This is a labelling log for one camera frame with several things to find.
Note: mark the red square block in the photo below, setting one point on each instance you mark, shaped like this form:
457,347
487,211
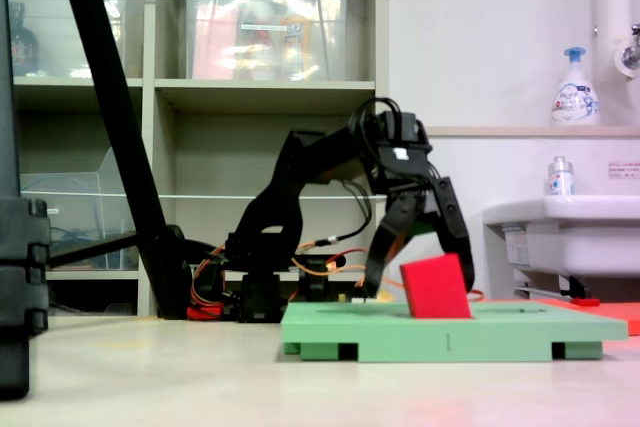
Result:
435,289

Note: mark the yellow tape strip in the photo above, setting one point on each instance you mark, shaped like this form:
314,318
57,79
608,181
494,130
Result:
386,298

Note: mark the black table clamp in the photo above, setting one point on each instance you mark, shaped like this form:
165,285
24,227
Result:
312,282

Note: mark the small clear sanitizer bottle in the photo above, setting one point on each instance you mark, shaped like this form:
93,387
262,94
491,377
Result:
560,179

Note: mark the green shape board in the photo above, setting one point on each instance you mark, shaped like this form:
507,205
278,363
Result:
350,337

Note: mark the white sink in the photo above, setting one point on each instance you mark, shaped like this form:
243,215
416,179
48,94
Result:
575,237

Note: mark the large clear plastic bin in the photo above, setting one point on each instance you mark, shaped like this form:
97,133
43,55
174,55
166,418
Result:
330,37

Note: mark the beige shelf unit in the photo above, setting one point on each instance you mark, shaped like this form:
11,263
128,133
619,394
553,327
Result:
265,92

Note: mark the small red bar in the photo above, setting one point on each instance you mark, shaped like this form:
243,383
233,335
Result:
586,302

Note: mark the pink capped bottle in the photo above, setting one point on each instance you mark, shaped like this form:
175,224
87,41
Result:
296,37

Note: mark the white pump soap bottle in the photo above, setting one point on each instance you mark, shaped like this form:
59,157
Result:
575,97

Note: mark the black tripod strut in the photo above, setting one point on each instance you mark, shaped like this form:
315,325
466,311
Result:
90,249

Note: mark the notched black tripod leg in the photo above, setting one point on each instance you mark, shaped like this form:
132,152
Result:
20,272

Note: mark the dark glass bottle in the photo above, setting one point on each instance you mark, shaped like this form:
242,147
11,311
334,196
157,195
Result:
22,47

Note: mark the red base bracket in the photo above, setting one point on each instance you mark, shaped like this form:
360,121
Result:
205,312

